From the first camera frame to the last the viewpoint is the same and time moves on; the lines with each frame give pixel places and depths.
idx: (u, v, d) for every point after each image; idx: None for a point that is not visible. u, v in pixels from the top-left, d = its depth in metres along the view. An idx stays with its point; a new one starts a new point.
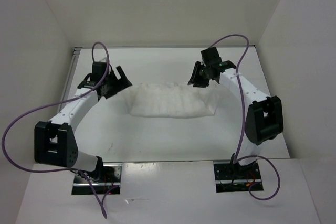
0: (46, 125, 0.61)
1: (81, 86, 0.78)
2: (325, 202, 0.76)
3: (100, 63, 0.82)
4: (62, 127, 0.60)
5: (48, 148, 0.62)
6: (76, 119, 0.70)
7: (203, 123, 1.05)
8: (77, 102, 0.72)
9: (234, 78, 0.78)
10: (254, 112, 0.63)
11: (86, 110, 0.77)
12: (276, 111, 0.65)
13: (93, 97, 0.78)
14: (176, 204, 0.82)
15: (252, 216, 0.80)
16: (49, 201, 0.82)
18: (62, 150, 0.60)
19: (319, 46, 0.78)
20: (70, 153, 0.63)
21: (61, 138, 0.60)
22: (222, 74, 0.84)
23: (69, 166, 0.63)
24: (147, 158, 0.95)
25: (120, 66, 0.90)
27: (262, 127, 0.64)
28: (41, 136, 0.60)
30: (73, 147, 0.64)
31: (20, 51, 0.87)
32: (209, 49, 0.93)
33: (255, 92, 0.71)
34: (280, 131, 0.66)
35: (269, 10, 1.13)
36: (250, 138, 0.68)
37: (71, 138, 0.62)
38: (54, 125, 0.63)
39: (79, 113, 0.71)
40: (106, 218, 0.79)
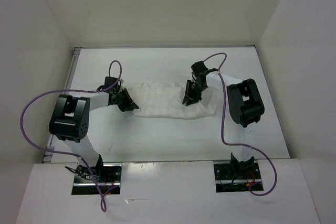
0: (67, 97, 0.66)
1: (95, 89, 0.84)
2: (325, 202, 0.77)
3: (112, 77, 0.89)
4: (81, 98, 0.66)
5: (64, 117, 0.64)
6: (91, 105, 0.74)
7: (203, 123, 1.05)
8: (93, 93, 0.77)
9: (217, 75, 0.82)
10: (232, 92, 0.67)
11: (97, 106, 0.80)
12: (253, 92, 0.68)
13: (105, 97, 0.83)
14: (175, 204, 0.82)
15: (252, 215, 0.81)
16: (48, 201, 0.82)
18: (77, 118, 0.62)
19: (319, 45, 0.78)
20: (82, 125, 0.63)
21: (79, 107, 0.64)
22: (207, 75, 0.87)
23: (79, 136, 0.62)
24: (148, 158, 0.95)
25: (125, 89, 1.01)
27: (242, 106, 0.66)
28: (61, 105, 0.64)
30: (86, 120, 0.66)
31: (19, 51, 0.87)
32: (197, 63, 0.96)
33: (232, 79, 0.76)
34: (262, 112, 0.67)
35: (269, 10, 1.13)
36: (237, 121, 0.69)
37: (86, 112, 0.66)
38: (74, 99, 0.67)
39: (94, 100, 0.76)
40: (105, 211, 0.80)
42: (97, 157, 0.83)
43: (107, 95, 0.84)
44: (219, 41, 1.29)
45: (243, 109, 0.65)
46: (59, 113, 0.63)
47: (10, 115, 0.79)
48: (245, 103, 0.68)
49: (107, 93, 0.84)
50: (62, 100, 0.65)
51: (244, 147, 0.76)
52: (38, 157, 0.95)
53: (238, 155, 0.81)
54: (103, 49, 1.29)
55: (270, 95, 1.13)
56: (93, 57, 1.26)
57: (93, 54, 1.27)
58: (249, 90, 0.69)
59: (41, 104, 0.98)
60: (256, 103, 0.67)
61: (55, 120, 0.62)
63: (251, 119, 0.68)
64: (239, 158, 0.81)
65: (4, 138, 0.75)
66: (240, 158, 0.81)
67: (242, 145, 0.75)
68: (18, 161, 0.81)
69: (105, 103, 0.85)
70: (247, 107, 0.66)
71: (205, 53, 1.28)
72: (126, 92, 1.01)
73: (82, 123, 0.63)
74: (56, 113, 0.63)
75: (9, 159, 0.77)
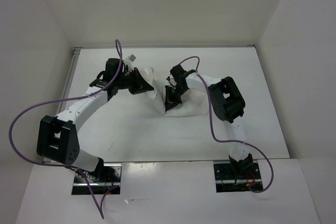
0: (52, 119, 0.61)
1: (93, 84, 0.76)
2: (325, 202, 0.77)
3: (113, 64, 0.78)
4: (66, 125, 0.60)
5: (50, 142, 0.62)
6: (82, 118, 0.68)
7: (203, 123, 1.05)
8: (84, 101, 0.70)
9: (196, 77, 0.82)
10: (212, 92, 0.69)
11: (94, 109, 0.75)
12: (232, 88, 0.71)
13: (102, 98, 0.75)
14: (175, 203, 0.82)
15: (252, 215, 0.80)
16: (48, 201, 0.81)
18: (64, 147, 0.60)
19: (320, 45, 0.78)
20: (70, 151, 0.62)
21: (63, 136, 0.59)
22: (187, 77, 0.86)
23: (68, 163, 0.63)
24: (148, 158, 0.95)
25: (137, 68, 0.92)
27: (224, 104, 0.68)
28: (46, 129, 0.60)
30: (74, 145, 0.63)
31: (20, 50, 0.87)
32: (174, 68, 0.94)
33: (212, 79, 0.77)
34: (244, 105, 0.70)
35: (268, 10, 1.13)
36: (222, 119, 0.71)
37: (74, 136, 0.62)
38: (61, 120, 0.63)
39: (87, 112, 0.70)
40: (103, 218, 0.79)
42: (99, 160, 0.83)
43: (105, 92, 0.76)
44: (219, 41, 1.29)
45: (227, 106, 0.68)
46: (44, 137, 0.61)
47: (10, 115, 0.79)
48: (227, 100, 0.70)
49: (105, 91, 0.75)
50: (46, 125, 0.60)
51: (237, 143, 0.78)
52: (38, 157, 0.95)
53: (234, 153, 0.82)
54: (103, 49, 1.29)
55: (270, 95, 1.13)
56: (93, 57, 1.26)
57: (93, 54, 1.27)
58: (229, 87, 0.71)
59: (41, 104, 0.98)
60: (237, 98, 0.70)
61: (43, 147, 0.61)
63: (235, 114, 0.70)
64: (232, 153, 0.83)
65: (4, 138, 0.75)
66: (235, 157, 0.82)
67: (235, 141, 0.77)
68: (18, 161, 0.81)
69: (105, 99, 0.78)
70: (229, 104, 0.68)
71: (205, 53, 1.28)
72: (136, 72, 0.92)
73: (70, 149, 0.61)
74: (42, 138, 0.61)
75: (9, 159, 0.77)
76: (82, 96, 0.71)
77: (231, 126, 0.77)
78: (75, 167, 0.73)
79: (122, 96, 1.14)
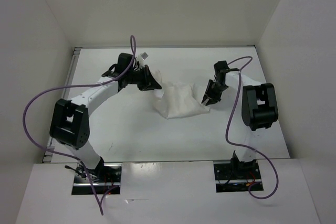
0: (66, 103, 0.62)
1: (105, 75, 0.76)
2: (325, 202, 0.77)
3: (126, 56, 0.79)
4: (79, 108, 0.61)
5: (63, 125, 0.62)
6: (94, 104, 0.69)
7: (204, 123, 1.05)
8: (97, 89, 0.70)
9: (236, 75, 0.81)
10: (247, 92, 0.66)
11: (105, 99, 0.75)
12: (270, 96, 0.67)
13: (113, 87, 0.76)
14: (175, 203, 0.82)
15: (252, 215, 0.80)
16: (48, 201, 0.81)
18: (75, 128, 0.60)
19: (319, 45, 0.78)
20: (82, 135, 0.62)
21: (76, 119, 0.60)
22: (228, 74, 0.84)
23: (78, 146, 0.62)
24: (148, 158, 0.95)
25: (148, 66, 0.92)
27: (254, 108, 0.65)
28: (59, 112, 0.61)
30: (85, 129, 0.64)
31: (20, 50, 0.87)
32: (219, 61, 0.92)
33: (251, 81, 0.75)
34: (276, 119, 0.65)
35: (268, 10, 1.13)
36: (245, 124, 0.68)
37: (85, 121, 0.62)
38: (74, 104, 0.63)
39: (98, 99, 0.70)
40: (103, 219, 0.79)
42: (100, 160, 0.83)
43: (116, 83, 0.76)
44: (219, 41, 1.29)
45: (255, 112, 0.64)
46: (58, 119, 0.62)
47: (10, 115, 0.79)
48: (259, 107, 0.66)
49: (116, 82, 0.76)
50: (61, 108, 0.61)
51: (249, 149, 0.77)
52: (38, 157, 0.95)
53: (240, 156, 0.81)
54: (103, 49, 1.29)
55: None
56: (93, 57, 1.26)
57: (93, 54, 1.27)
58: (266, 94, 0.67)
59: (40, 104, 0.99)
60: (271, 108, 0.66)
61: (56, 129, 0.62)
63: (262, 125, 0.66)
64: (239, 157, 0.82)
65: (4, 138, 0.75)
66: (240, 157, 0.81)
67: (247, 146, 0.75)
68: (18, 161, 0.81)
69: (115, 89, 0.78)
70: (259, 110, 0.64)
71: (205, 53, 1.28)
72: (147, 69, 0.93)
73: (82, 132, 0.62)
74: (55, 119, 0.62)
75: (9, 159, 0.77)
76: (94, 84, 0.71)
77: (251, 135, 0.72)
78: (78, 158, 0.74)
79: (122, 96, 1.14)
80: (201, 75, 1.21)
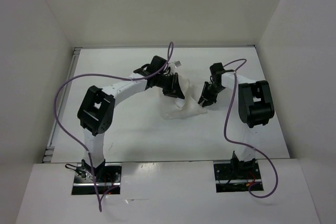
0: (97, 90, 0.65)
1: (136, 72, 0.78)
2: (325, 202, 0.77)
3: (160, 60, 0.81)
4: (107, 97, 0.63)
5: (90, 110, 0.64)
6: (121, 97, 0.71)
7: (204, 123, 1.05)
8: (127, 83, 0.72)
9: (231, 75, 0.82)
10: (243, 89, 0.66)
11: (131, 95, 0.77)
12: (265, 93, 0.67)
13: (142, 85, 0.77)
14: (175, 203, 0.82)
15: (252, 215, 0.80)
16: (48, 202, 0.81)
18: (100, 115, 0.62)
19: (319, 45, 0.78)
20: (104, 123, 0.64)
21: (103, 106, 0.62)
22: (223, 75, 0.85)
23: (98, 131, 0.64)
24: (148, 158, 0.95)
25: (177, 75, 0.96)
27: (251, 105, 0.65)
28: (90, 97, 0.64)
30: (109, 118, 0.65)
31: (20, 50, 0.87)
32: (215, 63, 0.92)
33: (247, 81, 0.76)
34: (272, 115, 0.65)
35: (268, 10, 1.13)
36: (243, 121, 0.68)
37: (111, 111, 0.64)
38: (104, 93, 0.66)
39: (125, 93, 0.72)
40: (103, 219, 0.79)
42: (103, 160, 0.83)
43: (146, 82, 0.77)
44: (219, 41, 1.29)
45: (252, 109, 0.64)
46: (86, 104, 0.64)
47: (10, 115, 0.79)
48: (255, 104, 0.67)
49: (146, 80, 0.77)
50: (91, 94, 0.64)
51: (248, 147, 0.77)
52: (38, 157, 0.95)
53: (239, 155, 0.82)
54: (103, 49, 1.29)
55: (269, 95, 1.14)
56: (93, 57, 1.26)
57: (93, 54, 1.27)
58: (262, 91, 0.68)
59: (40, 104, 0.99)
60: (266, 104, 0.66)
61: (82, 113, 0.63)
63: (259, 121, 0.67)
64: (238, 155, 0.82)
65: (5, 138, 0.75)
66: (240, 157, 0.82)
67: (245, 144, 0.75)
68: (18, 161, 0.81)
69: (142, 88, 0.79)
70: (255, 107, 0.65)
71: (205, 53, 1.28)
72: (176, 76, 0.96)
73: (105, 120, 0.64)
74: (84, 103, 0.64)
75: (9, 159, 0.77)
76: (125, 77, 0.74)
77: (249, 131, 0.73)
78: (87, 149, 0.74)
79: None
80: (201, 75, 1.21)
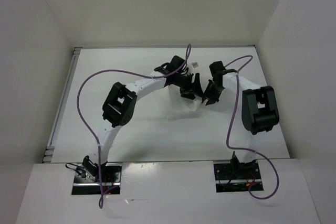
0: (121, 86, 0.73)
1: (157, 70, 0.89)
2: (325, 202, 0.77)
3: (179, 59, 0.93)
4: (130, 94, 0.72)
5: (113, 104, 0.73)
6: (142, 94, 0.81)
7: (204, 123, 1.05)
8: (148, 81, 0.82)
9: (233, 77, 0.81)
10: (247, 97, 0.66)
11: (150, 92, 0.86)
12: (271, 99, 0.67)
13: (160, 83, 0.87)
14: (175, 203, 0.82)
15: (252, 215, 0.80)
16: (48, 202, 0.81)
18: (123, 109, 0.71)
19: (319, 45, 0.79)
20: (126, 116, 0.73)
21: (126, 102, 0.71)
22: (225, 75, 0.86)
23: (120, 124, 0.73)
24: (148, 158, 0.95)
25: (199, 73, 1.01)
27: (256, 114, 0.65)
28: (114, 92, 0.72)
30: (130, 113, 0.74)
31: (20, 51, 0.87)
32: (215, 62, 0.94)
33: (250, 84, 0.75)
34: (276, 123, 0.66)
35: (268, 10, 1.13)
36: (246, 128, 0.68)
37: (132, 106, 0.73)
38: (127, 89, 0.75)
39: (146, 90, 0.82)
40: (103, 218, 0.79)
42: (105, 160, 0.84)
43: (164, 80, 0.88)
44: (219, 41, 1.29)
45: (256, 117, 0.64)
46: (111, 98, 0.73)
47: (10, 115, 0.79)
48: (260, 110, 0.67)
49: (165, 79, 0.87)
50: (116, 89, 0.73)
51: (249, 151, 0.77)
52: (37, 158, 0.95)
53: (240, 157, 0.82)
54: (103, 49, 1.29)
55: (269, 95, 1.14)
56: (93, 56, 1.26)
57: (93, 54, 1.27)
58: (267, 97, 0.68)
59: (40, 104, 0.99)
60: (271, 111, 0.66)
61: (107, 106, 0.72)
63: (263, 128, 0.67)
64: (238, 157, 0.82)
65: (5, 139, 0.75)
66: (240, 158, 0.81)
67: (248, 149, 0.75)
68: (18, 161, 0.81)
69: (161, 86, 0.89)
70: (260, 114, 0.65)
71: (205, 53, 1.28)
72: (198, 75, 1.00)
73: (126, 114, 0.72)
74: (109, 97, 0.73)
75: (9, 159, 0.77)
76: (146, 76, 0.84)
77: None
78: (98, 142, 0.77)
79: None
80: (201, 74, 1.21)
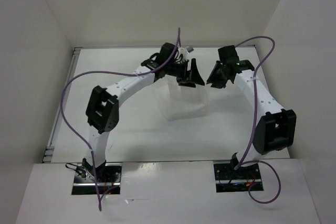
0: (102, 91, 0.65)
1: (144, 64, 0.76)
2: (325, 202, 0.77)
3: (168, 47, 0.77)
4: (111, 99, 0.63)
5: (97, 109, 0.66)
6: (126, 94, 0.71)
7: (203, 123, 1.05)
8: (133, 80, 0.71)
9: (250, 82, 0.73)
10: (267, 125, 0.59)
11: (140, 88, 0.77)
12: (290, 126, 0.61)
13: (150, 79, 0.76)
14: (175, 203, 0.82)
15: (252, 216, 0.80)
16: (48, 202, 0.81)
18: (106, 117, 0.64)
19: (319, 45, 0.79)
20: (111, 121, 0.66)
21: (107, 109, 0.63)
22: (238, 74, 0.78)
23: (106, 130, 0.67)
24: (148, 158, 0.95)
25: (195, 59, 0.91)
27: (270, 141, 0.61)
28: (94, 98, 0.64)
30: (115, 117, 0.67)
31: (20, 50, 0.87)
32: (228, 46, 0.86)
33: (270, 100, 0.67)
34: (289, 145, 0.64)
35: (268, 10, 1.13)
36: (256, 147, 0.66)
37: (116, 110, 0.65)
38: (108, 93, 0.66)
39: (132, 89, 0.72)
40: (102, 218, 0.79)
42: (103, 160, 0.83)
43: (153, 75, 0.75)
44: (219, 41, 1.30)
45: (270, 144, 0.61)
46: (92, 103, 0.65)
47: (10, 115, 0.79)
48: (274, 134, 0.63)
49: (153, 74, 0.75)
50: (96, 94, 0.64)
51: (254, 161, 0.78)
52: (37, 158, 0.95)
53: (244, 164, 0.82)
54: (103, 49, 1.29)
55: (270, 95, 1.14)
56: (93, 56, 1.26)
57: (93, 54, 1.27)
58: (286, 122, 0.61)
59: (40, 105, 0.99)
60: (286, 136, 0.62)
61: (90, 112, 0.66)
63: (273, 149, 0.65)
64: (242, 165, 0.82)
65: (5, 139, 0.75)
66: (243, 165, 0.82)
67: (253, 160, 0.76)
68: (17, 160, 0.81)
69: (151, 81, 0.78)
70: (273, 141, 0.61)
71: (205, 53, 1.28)
72: (193, 62, 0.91)
73: (111, 120, 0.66)
74: (91, 103, 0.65)
75: (10, 159, 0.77)
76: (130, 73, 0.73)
77: None
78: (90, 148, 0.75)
79: None
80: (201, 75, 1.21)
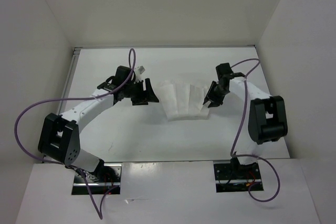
0: (56, 118, 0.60)
1: (101, 87, 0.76)
2: (325, 202, 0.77)
3: (124, 70, 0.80)
4: (69, 124, 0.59)
5: (52, 140, 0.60)
6: (86, 119, 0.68)
7: (203, 123, 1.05)
8: (91, 103, 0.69)
9: (242, 83, 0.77)
10: (256, 107, 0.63)
11: (99, 113, 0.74)
12: (280, 110, 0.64)
13: (108, 101, 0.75)
14: (175, 203, 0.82)
15: (252, 216, 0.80)
16: (48, 202, 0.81)
18: (64, 145, 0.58)
19: (319, 45, 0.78)
20: (71, 151, 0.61)
21: (66, 135, 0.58)
22: (233, 81, 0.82)
23: (66, 163, 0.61)
24: (148, 158, 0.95)
25: (148, 78, 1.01)
27: (264, 126, 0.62)
28: (49, 127, 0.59)
30: (75, 146, 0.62)
31: (20, 50, 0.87)
32: (222, 64, 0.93)
33: (259, 92, 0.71)
34: (284, 135, 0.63)
35: (268, 10, 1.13)
36: (252, 137, 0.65)
37: (76, 137, 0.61)
38: (64, 120, 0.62)
39: (91, 113, 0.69)
40: (102, 219, 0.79)
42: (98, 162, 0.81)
43: (112, 96, 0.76)
44: (219, 42, 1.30)
45: (264, 127, 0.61)
46: (46, 135, 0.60)
47: (10, 115, 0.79)
48: (268, 121, 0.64)
49: (112, 95, 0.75)
50: (50, 123, 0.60)
51: (251, 155, 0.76)
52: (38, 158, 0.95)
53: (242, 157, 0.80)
54: (103, 49, 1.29)
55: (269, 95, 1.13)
56: (93, 57, 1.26)
57: (93, 54, 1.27)
58: (275, 107, 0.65)
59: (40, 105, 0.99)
60: (280, 123, 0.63)
61: (45, 145, 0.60)
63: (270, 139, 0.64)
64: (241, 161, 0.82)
65: (5, 139, 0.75)
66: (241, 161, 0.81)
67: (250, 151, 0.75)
68: (18, 161, 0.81)
69: (110, 103, 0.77)
70: (268, 126, 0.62)
71: (205, 53, 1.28)
72: (148, 82, 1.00)
73: (70, 148, 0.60)
74: (45, 135, 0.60)
75: (10, 159, 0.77)
76: (87, 97, 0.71)
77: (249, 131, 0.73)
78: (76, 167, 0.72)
79: None
80: (200, 74, 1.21)
